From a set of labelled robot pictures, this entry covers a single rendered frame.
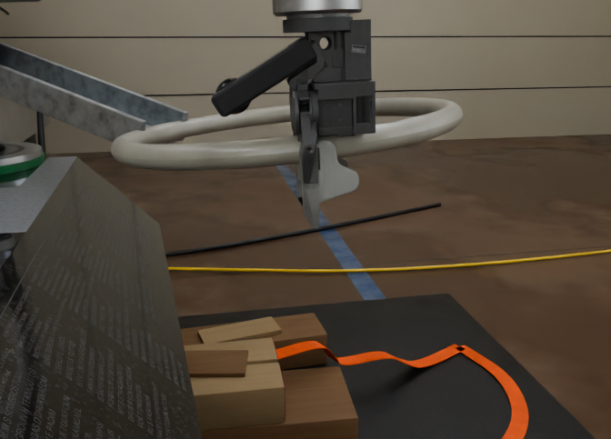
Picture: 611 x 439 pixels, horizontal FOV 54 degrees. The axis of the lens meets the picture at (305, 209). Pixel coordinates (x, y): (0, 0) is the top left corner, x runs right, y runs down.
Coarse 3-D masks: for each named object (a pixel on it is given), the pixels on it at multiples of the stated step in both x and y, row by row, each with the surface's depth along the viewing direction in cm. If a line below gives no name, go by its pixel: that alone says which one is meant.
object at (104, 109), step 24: (0, 48) 112; (0, 72) 98; (24, 72) 111; (48, 72) 108; (72, 72) 106; (24, 96) 97; (48, 96) 95; (72, 96) 93; (96, 96) 105; (120, 96) 103; (144, 96) 101; (72, 120) 94; (96, 120) 92; (120, 120) 90; (144, 120) 90; (168, 120) 100
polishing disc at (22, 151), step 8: (0, 144) 121; (8, 144) 121; (16, 144) 121; (24, 144) 121; (32, 144) 121; (0, 152) 113; (8, 152) 113; (16, 152) 113; (24, 152) 113; (32, 152) 113; (40, 152) 116; (0, 160) 107; (8, 160) 108; (16, 160) 109; (24, 160) 110
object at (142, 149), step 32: (160, 128) 94; (192, 128) 100; (224, 128) 104; (384, 128) 65; (416, 128) 67; (448, 128) 72; (128, 160) 71; (160, 160) 67; (192, 160) 64; (224, 160) 63; (256, 160) 63; (288, 160) 63
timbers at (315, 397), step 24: (192, 336) 189; (288, 336) 189; (312, 336) 190; (288, 360) 190; (312, 360) 192; (288, 384) 160; (312, 384) 160; (336, 384) 160; (288, 408) 150; (312, 408) 150; (336, 408) 150; (216, 432) 142; (240, 432) 143; (264, 432) 144; (288, 432) 145; (312, 432) 146; (336, 432) 147
